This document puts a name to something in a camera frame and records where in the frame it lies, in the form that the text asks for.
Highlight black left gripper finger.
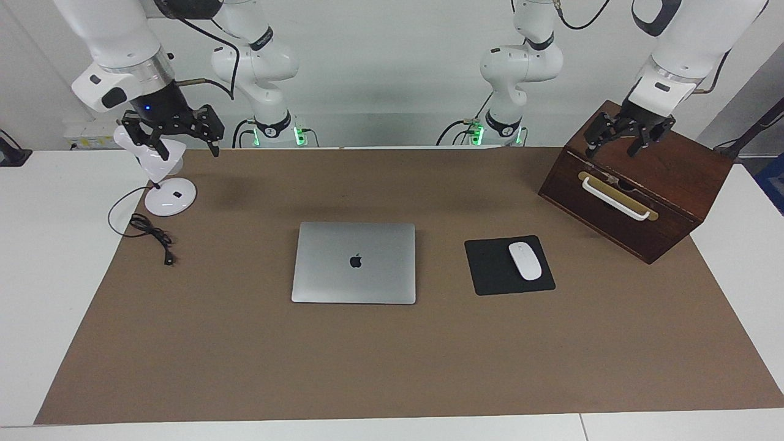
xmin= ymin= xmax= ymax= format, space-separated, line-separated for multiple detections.
xmin=626 ymin=124 xmax=659 ymax=157
xmin=584 ymin=112 xmax=620 ymax=159

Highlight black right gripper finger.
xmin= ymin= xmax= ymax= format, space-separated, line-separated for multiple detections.
xmin=121 ymin=120 xmax=170 ymax=161
xmin=198 ymin=105 xmax=225 ymax=158

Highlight silver laptop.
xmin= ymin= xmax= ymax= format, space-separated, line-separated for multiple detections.
xmin=291 ymin=222 xmax=417 ymax=305

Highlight dark wooden box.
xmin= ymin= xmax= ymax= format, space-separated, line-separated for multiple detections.
xmin=538 ymin=100 xmax=734 ymax=265

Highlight white power strip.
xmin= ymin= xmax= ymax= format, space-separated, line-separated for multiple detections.
xmin=63 ymin=119 xmax=120 ymax=151

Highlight white desk lamp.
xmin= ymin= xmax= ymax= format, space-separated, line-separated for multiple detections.
xmin=113 ymin=124 xmax=197 ymax=217

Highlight black stand leg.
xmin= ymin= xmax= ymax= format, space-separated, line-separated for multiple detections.
xmin=714 ymin=97 xmax=784 ymax=161

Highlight black table clamp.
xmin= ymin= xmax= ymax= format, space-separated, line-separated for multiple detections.
xmin=0 ymin=130 xmax=32 ymax=167

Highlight blue crate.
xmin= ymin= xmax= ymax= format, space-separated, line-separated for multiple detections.
xmin=753 ymin=153 xmax=784 ymax=216

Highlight white computer mouse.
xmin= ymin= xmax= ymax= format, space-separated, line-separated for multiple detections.
xmin=508 ymin=242 xmax=543 ymax=281

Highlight black mouse pad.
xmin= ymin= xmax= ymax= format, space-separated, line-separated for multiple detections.
xmin=464 ymin=235 xmax=556 ymax=296

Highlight brown table mat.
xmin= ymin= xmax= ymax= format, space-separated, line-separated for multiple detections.
xmin=34 ymin=147 xmax=784 ymax=425

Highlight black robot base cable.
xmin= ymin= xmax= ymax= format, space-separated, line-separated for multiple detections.
xmin=232 ymin=119 xmax=258 ymax=148
xmin=436 ymin=92 xmax=494 ymax=146

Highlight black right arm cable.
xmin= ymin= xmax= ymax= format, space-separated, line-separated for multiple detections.
xmin=156 ymin=0 xmax=236 ymax=102

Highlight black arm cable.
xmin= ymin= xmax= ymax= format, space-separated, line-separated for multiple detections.
xmin=156 ymin=0 xmax=236 ymax=102
xmin=554 ymin=0 xmax=733 ymax=96

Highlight white box handle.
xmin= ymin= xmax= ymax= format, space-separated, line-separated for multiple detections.
xmin=580 ymin=176 xmax=651 ymax=221

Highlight gold handle backplate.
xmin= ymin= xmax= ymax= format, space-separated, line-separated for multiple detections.
xmin=578 ymin=171 xmax=659 ymax=222

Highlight black lamp power cable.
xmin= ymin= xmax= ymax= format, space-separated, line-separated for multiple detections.
xmin=108 ymin=186 xmax=175 ymax=266

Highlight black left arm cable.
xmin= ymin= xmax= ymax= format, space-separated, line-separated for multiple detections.
xmin=554 ymin=0 xmax=733 ymax=96

